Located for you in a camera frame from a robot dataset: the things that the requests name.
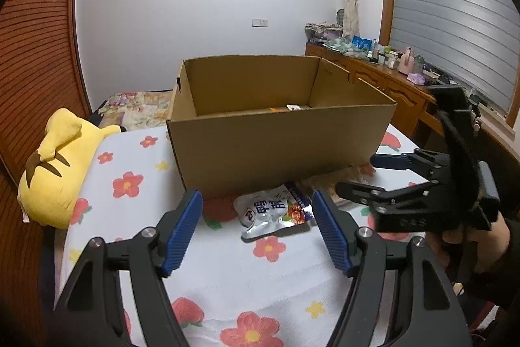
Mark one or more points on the person's right hand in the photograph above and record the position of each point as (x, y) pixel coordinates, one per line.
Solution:
(491, 245)

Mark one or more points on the white blue snack bag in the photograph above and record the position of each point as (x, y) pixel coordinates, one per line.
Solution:
(268, 211)

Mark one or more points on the white wall switch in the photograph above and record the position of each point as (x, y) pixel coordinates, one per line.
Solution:
(259, 23)

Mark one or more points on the silver pouch snack packet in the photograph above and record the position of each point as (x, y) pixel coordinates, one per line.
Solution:
(289, 107)

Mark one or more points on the yellow plush toy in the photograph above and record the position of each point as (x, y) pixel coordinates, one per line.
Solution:
(54, 173)

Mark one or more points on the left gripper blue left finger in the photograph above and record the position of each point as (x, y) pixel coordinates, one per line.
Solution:
(177, 229)

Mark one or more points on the floral quilt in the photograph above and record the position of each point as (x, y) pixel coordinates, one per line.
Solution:
(135, 110)

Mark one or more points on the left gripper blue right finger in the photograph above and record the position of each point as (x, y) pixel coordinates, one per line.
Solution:
(333, 238)

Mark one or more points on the brown cardboard box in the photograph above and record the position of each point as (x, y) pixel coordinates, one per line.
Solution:
(226, 141)

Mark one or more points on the grey window blind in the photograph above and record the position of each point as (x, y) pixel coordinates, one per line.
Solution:
(474, 41)

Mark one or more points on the clear wrapped cracker pack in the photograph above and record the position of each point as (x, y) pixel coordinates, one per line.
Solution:
(328, 181)

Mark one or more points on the brown louvered wardrobe door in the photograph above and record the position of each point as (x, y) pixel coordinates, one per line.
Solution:
(40, 72)

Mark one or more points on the wooden sideboard cabinet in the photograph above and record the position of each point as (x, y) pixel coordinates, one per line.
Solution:
(416, 109)

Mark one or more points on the pink kettle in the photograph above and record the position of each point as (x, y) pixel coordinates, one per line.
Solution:
(406, 62)

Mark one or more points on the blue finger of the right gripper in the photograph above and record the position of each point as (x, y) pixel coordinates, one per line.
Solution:
(411, 197)
(395, 162)

